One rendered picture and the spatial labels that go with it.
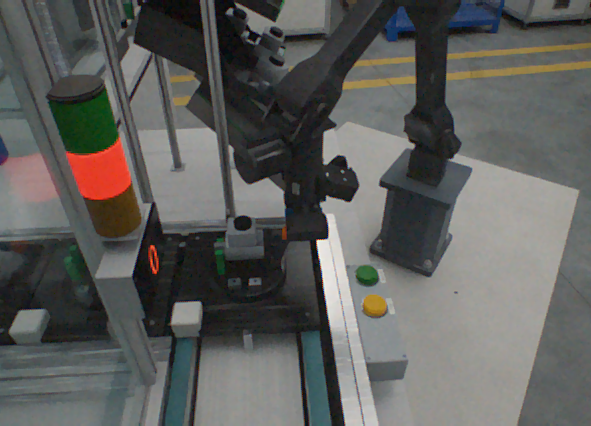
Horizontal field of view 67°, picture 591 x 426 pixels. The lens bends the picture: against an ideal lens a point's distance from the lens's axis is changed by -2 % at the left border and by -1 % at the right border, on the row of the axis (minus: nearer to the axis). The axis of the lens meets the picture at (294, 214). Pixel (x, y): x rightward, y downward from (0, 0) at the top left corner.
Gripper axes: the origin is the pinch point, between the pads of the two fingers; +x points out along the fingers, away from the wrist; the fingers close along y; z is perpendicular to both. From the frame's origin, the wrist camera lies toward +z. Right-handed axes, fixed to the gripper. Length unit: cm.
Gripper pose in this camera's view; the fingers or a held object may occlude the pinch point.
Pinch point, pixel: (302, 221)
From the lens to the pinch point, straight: 75.4
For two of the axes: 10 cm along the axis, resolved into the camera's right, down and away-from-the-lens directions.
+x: 0.0, 7.7, 6.4
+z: 10.0, -0.4, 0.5
